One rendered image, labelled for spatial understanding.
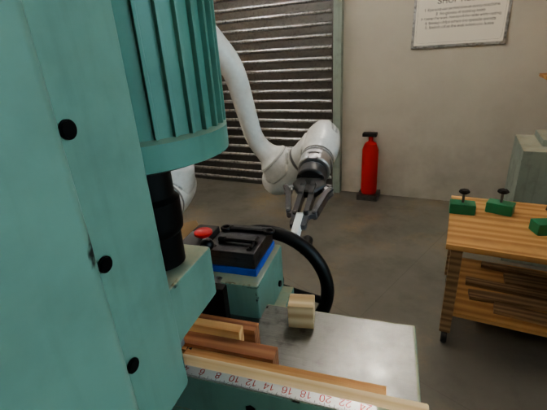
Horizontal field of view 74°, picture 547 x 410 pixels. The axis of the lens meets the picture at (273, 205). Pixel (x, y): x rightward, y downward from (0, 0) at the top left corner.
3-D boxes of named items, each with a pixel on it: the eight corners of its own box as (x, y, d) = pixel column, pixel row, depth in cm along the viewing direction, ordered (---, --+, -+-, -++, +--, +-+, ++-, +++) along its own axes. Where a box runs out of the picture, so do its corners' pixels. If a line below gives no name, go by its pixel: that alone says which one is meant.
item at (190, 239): (274, 246, 66) (273, 218, 64) (254, 281, 56) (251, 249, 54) (209, 239, 70) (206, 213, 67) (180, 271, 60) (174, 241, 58)
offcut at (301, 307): (315, 315, 57) (314, 294, 55) (313, 329, 54) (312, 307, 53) (291, 313, 58) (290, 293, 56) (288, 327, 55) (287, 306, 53)
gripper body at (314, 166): (295, 159, 94) (287, 182, 88) (329, 160, 92) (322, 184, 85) (299, 182, 99) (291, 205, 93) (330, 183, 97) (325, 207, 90)
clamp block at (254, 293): (286, 285, 70) (283, 244, 66) (264, 334, 58) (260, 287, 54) (216, 276, 74) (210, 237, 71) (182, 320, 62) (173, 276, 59)
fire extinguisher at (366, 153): (379, 194, 341) (383, 130, 318) (376, 202, 326) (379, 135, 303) (361, 192, 349) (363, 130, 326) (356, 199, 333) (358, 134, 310)
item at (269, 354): (279, 373, 47) (277, 346, 45) (274, 387, 45) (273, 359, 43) (132, 342, 54) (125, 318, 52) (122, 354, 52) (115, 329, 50)
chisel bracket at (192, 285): (219, 302, 48) (211, 245, 45) (158, 390, 36) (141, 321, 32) (170, 294, 50) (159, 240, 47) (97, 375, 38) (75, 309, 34)
